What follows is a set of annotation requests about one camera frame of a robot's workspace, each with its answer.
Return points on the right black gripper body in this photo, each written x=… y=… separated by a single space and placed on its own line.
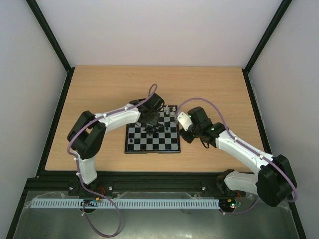
x=187 y=136

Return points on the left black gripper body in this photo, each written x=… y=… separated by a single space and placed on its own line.
x=152 y=121

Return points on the black and white chessboard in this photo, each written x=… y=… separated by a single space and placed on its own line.
x=138 y=142

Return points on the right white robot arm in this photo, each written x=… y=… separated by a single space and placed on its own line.
x=271 y=177

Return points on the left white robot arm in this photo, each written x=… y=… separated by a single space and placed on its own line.
x=86 y=136

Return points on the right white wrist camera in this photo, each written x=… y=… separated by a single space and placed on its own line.
x=184 y=120

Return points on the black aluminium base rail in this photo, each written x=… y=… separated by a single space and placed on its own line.
x=114 y=183

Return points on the white slotted cable duct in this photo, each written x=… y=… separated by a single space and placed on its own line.
x=125 y=204

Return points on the right black frame post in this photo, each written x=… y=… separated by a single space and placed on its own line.
x=280 y=12

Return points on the black frame post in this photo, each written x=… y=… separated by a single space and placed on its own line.
x=38 y=14
x=280 y=12

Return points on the left black frame post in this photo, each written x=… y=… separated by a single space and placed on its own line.
x=38 y=14

